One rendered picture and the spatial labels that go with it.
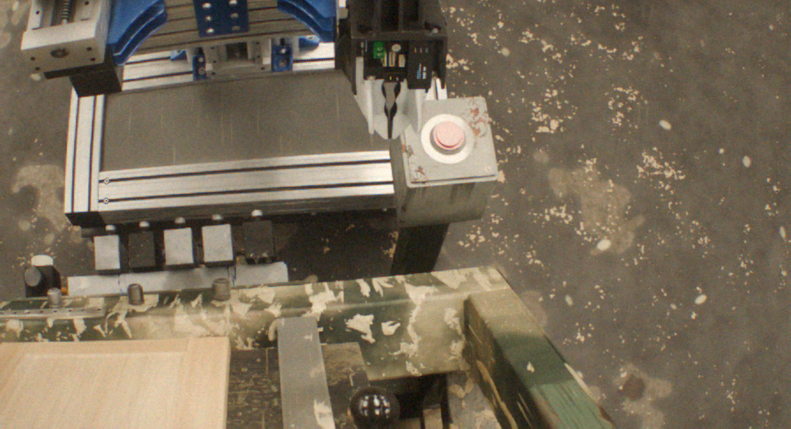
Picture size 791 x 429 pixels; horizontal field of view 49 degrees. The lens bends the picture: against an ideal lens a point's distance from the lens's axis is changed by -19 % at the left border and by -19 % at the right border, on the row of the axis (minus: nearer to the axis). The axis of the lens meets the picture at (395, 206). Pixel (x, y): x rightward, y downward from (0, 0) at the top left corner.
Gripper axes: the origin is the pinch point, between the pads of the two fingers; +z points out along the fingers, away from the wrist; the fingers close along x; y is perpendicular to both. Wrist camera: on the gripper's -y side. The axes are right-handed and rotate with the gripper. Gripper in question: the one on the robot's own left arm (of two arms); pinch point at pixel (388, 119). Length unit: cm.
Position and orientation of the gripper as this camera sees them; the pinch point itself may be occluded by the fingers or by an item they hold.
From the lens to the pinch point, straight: 90.7
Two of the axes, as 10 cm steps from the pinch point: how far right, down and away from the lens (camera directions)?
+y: 0.8, 6.9, -7.2
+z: -0.2, 7.3, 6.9
